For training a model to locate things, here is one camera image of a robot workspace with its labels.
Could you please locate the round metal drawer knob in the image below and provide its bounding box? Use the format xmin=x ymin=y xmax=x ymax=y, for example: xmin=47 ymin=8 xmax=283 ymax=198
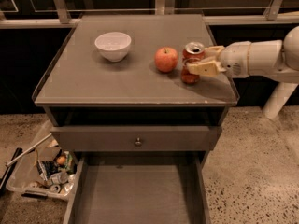
xmin=135 ymin=137 xmax=142 ymax=147

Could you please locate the open grey middle drawer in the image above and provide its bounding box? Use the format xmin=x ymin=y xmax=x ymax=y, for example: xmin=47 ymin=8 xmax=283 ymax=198
xmin=63 ymin=154 xmax=211 ymax=224

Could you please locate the black flat bar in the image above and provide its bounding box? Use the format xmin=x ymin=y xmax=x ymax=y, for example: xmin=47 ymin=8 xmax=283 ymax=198
xmin=0 ymin=147 xmax=22 ymax=196

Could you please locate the orange fruit in bin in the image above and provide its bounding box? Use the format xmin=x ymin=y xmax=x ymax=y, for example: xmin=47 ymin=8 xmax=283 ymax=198
xmin=56 ymin=155 xmax=66 ymax=165

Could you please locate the red coke can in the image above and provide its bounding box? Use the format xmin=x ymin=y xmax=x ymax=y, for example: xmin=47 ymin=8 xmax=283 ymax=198
xmin=180 ymin=42 xmax=205 ymax=85

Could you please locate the clear plastic storage bin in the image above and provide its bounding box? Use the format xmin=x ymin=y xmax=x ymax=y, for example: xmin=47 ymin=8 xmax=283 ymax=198
xmin=6 ymin=121 xmax=77 ymax=200

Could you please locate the grey top drawer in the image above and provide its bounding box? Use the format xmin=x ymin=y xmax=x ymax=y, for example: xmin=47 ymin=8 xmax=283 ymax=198
xmin=51 ymin=126 xmax=222 ymax=152

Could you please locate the white ceramic bowl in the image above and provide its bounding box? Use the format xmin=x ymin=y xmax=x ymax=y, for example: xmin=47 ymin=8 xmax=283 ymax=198
xmin=94 ymin=32 xmax=132 ymax=62

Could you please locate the red apple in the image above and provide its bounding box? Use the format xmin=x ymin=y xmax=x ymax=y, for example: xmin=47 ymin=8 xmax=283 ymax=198
xmin=154 ymin=47 xmax=178 ymax=73

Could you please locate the dark snack bag in bin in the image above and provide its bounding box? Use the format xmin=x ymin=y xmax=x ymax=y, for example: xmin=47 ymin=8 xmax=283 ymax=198
xmin=36 ymin=161 xmax=59 ymax=181

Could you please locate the silver can in bin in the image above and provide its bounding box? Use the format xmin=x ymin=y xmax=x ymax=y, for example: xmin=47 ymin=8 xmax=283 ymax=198
xmin=50 ymin=172 xmax=68 ymax=184

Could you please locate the grey drawer cabinet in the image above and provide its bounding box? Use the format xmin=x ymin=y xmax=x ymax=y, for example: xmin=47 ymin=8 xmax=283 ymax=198
xmin=31 ymin=14 xmax=241 ymax=224

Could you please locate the metal window frame rail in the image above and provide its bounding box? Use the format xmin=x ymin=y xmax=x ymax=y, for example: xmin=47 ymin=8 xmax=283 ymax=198
xmin=0 ymin=0 xmax=299 ymax=28

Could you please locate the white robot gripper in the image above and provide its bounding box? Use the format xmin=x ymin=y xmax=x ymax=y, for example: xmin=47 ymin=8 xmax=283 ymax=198
xmin=186 ymin=40 xmax=283 ymax=78

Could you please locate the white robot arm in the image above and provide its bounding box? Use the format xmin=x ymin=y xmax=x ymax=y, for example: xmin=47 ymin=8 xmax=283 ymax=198
xmin=184 ymin=27 xmax=299 ymax=119

